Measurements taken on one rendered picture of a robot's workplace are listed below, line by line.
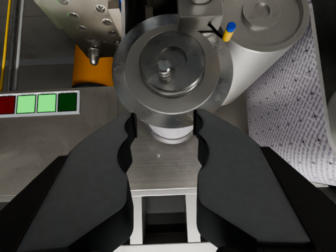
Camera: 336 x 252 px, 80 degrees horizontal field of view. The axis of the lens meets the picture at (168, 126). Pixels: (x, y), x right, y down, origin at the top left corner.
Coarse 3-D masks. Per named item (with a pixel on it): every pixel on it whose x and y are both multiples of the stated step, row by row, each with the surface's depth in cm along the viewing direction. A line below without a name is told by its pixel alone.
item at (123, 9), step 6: (126, 0) 28; (132, 0) 33; (138, 0) 41; (126, 6) 28; (132, 6) 33; (138, 6) 40; (126, 12) 28; (132, 12) 33; (138, 12) 40; (126, 18) 27; (132, 18) 32; (138, 18) 40; (126, 24) 27; (132, 24) 32; (126, 30) 27
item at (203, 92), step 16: (192, 32) 25; (208, 48) 25; (128, 64) 24; (208, 64) 24; (128, 80) 24; (208, 80) 24; (144, 96) 24; (160, 96) 24; (192, 96) 24; (208, 96) 24; (160, 112) 24; (176, 112) 23
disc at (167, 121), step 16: (160, 16) 26; (176, 16) 26; (128, 32) 25; (144, 32) 25; (208, 32) 25; (128, 48) 25; (224, 48) 25; (112, 64) 25; (224, 64) 24; (112, 80) 25; (224, 80) 24; (128, 96) 24; (224, 96) 24; (144, 112) 24; (192, 112) 24
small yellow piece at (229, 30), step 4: (208, 24) 24; (228, 24) 20; (232, 24) 20; (212, 28) 23; (228, 28) 20; (232, 28) 20; (216, 32) 23; (224, 32) 21; (228, 32) 21; (232, 32) 21; (220, 36) 22; (224, 36) 21; (228, 36) 21; (224, 40) 22; (228, 40) 22
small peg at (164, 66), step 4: (160, 60) 20; (164, 60) 20; (168, 60) 20; (160, 64) 20; (164, 64) 20; (168, 64) 19; (160, 68) 19; (164, 68) 19; (168, 68) 19; (160, 72) 20; (164, 72) 20; (168, 72) 20; (160, 76) 21; (164, 76) 21; (168, 76) 21; (160, 80) 22; (164, 80) 22; (168, 80) 22
